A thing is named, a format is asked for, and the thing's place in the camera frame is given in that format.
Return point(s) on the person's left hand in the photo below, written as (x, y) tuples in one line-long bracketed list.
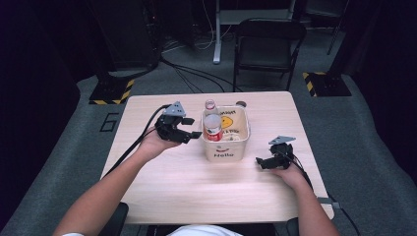
[(154, 146)]

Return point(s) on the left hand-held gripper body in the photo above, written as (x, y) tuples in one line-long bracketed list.
[(168, 129)]

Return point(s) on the black stand with striped base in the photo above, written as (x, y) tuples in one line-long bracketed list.
[(327, 83), (111, 91)]

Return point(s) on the dark curtain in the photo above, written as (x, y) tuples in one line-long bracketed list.
[(32, 98), (390, 82)]

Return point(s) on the black seat armrest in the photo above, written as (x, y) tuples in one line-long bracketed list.
[(114, 219), (292, 227)]

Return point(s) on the clear plastic bottle red label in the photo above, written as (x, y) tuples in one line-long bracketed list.
[(213, 126)]

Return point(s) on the cream printed storage basket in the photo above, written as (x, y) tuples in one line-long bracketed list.
[(226, 150)]

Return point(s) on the person's right hand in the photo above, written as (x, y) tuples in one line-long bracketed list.
[(295, 177)]

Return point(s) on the white desk frame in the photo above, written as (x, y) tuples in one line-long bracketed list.
[(217, 39)]

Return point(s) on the black folding chair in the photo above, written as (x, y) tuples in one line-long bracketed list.
[(267, 49)]

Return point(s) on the small dark round object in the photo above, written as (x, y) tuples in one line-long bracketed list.
[(241, 104)]

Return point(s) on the person's white clothing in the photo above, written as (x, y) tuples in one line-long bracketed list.
[(203, 231)]

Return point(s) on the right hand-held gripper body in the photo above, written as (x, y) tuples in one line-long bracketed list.
[(282, 154)]

